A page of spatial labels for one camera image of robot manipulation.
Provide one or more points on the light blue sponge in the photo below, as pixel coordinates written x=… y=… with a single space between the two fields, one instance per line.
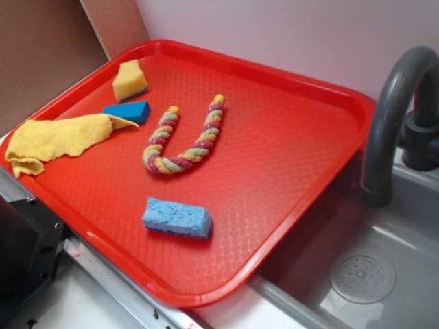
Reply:
x=177 y=219

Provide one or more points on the yellow sponge with dark base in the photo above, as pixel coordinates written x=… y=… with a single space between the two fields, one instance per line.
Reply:
x=129 y=82

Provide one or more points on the red plastic tray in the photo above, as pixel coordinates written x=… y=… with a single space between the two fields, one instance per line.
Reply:
x=283 y=138

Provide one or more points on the dark blue block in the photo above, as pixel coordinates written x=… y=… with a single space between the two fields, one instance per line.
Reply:
x=137 y=112

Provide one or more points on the grey toy sink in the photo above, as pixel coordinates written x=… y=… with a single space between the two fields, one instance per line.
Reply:
x=295 y=276

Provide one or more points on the sink drain strainer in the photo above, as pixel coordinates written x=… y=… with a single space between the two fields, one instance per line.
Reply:
x=362 y=277

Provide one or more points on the yellow cloth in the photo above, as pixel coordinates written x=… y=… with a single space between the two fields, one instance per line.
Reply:
x=36 y=142

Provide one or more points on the grey curved faucet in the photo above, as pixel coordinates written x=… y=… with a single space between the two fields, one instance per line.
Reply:
x=406 y=116

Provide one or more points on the brown cardboard panel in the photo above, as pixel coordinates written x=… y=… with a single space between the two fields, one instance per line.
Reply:
x=48 y=46

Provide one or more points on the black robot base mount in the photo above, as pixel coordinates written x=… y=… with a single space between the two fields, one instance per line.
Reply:
x=32 y=238

